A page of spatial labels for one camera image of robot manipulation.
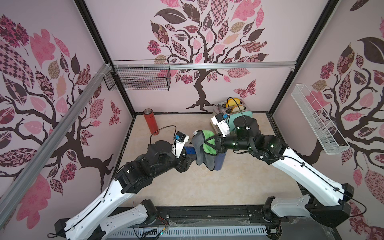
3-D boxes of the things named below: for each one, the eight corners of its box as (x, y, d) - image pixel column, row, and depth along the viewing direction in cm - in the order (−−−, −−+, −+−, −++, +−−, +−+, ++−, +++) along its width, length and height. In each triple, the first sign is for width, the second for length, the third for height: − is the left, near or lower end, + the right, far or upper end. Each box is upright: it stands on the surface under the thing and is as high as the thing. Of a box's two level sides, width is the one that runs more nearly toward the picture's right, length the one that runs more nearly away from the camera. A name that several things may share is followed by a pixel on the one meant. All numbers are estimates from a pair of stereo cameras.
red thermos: (150, 135, 109) (141, 114, 92) (151, 128, 113) (144, 108, 96) (158, 135, 109) (151, 114, 92) (159, 128, 113) (153, 108, 96)
